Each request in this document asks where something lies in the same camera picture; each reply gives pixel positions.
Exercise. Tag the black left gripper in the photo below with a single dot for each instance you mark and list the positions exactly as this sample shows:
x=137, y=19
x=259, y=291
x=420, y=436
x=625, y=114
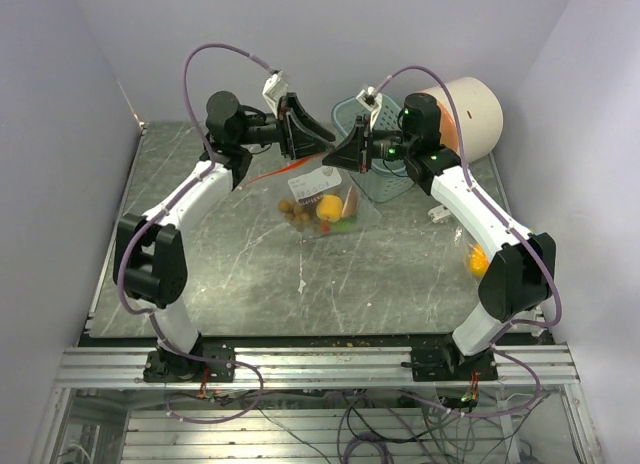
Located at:
x=299, y=134

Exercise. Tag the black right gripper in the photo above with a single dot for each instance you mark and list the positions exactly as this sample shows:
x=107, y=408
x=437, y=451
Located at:
x=353, y=154

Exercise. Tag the orange fake fruit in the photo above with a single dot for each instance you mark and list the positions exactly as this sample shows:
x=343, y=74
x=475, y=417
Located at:
x=477, y=261
x=329, y=208

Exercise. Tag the clear bag with red zipper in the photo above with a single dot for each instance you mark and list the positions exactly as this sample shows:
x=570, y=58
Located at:
x=314, y=199

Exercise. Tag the green fake fruit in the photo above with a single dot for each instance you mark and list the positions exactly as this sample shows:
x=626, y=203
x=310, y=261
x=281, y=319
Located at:
x=344, y=225

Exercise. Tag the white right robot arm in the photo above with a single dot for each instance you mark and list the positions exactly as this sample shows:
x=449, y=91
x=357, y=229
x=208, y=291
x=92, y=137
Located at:
x=521, y=263

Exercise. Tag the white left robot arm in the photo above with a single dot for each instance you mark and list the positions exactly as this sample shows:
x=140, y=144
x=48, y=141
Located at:
x=150, y=269

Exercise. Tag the clear bag with teal zipper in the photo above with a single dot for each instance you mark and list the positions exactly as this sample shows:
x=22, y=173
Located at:
x=462, y=239

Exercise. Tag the orange fake fruit in teal bag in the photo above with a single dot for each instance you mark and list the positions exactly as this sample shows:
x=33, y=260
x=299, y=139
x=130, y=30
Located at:
x=477, y=261

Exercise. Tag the light blue perforated plastic basket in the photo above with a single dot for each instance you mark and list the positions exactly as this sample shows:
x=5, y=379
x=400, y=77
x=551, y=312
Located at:
x=385, y=180

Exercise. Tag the cream cylinder with orange lid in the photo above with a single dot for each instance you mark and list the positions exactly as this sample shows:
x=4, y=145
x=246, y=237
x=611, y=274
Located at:
x=479, y=112

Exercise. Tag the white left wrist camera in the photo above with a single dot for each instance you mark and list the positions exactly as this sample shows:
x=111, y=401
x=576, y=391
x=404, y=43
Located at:
x=274, y=89

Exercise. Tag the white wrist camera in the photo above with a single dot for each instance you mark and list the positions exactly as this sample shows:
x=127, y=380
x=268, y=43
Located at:
x=274, y=89
x=369, y=98

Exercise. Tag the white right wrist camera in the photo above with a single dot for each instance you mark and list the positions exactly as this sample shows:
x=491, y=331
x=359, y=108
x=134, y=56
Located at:
x=369, y=98

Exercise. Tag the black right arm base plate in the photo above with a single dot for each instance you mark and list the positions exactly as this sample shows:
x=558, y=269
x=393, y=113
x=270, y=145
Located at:
x=447, y=364

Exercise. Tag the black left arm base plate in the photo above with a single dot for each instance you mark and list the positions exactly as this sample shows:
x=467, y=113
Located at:
x=163, y=366

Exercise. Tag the aluminium frame rail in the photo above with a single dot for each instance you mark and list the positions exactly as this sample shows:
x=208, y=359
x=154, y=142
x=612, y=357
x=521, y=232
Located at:
x=317, y=368

